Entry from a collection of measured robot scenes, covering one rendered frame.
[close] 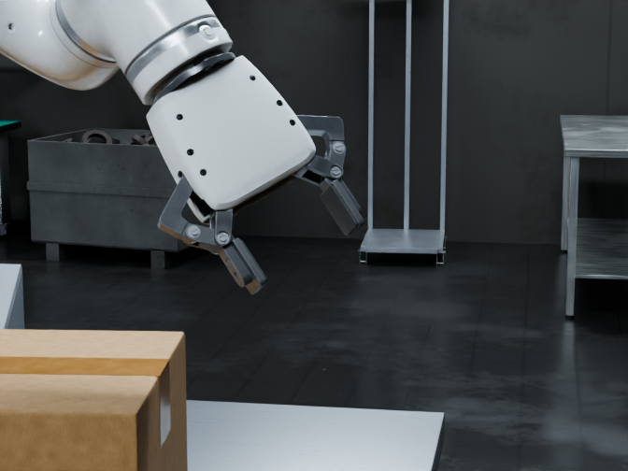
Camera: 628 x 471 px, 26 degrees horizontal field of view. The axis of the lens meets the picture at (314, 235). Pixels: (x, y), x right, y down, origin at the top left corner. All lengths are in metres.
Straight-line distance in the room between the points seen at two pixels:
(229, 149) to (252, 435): 0.88
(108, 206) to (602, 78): 2.78
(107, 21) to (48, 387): 0.28
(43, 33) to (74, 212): 6.15
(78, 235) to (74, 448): 6.25
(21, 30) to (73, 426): 0.32
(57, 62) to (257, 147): 0.18
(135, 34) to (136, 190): 6.01
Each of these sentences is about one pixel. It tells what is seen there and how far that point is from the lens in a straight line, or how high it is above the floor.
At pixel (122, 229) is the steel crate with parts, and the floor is 0.20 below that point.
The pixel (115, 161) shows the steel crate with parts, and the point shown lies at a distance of 7.08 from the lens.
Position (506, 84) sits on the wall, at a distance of 7.70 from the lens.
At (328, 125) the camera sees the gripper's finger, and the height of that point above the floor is 1.31.
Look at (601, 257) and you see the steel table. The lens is 6.45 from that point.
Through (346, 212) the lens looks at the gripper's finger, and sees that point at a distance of 1.04.
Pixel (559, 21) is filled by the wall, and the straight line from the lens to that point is 7.68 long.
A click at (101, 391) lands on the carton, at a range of 1.05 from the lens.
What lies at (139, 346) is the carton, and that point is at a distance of 1.17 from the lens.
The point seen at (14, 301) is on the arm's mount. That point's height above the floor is 1.05.
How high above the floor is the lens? 1.42
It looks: 10 degrees down
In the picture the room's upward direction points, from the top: straight up
